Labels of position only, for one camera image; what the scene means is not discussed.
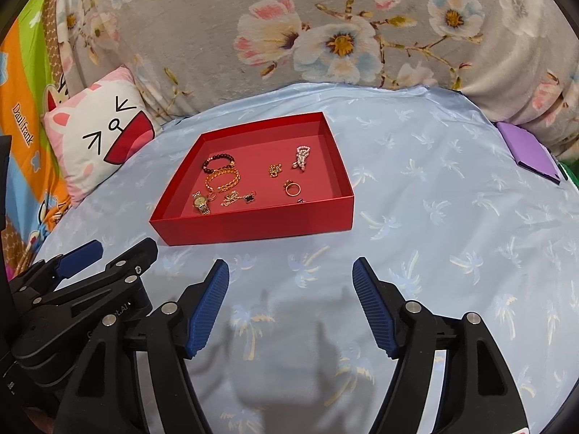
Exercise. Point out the colourful cartoon blanket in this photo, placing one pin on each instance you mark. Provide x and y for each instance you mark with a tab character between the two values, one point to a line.
22	77

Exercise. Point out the gold wrist watch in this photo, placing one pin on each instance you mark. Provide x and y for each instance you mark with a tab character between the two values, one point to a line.
199	201

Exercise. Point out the green object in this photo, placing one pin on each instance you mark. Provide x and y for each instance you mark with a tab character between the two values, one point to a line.
570	169

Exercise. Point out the light blue palm-print sheet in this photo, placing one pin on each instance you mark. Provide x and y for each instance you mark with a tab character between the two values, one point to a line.
452	235

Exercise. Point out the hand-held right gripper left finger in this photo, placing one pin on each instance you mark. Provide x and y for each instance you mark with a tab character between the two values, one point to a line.
208	312

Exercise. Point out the grey floral blanket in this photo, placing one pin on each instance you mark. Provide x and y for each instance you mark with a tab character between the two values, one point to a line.
203	22

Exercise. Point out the white cat face pillow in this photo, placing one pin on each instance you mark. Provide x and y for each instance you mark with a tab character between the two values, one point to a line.
90	122

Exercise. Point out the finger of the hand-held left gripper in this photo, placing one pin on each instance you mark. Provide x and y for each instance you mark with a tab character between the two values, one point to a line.
135	257
81	255

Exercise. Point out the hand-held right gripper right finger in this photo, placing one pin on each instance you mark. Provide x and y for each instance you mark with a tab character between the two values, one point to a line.
373	307

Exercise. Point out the purple notebook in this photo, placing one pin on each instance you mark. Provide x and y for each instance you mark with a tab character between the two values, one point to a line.
527	149

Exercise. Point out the red cardboard box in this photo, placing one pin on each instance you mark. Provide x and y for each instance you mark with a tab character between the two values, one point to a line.
253	230

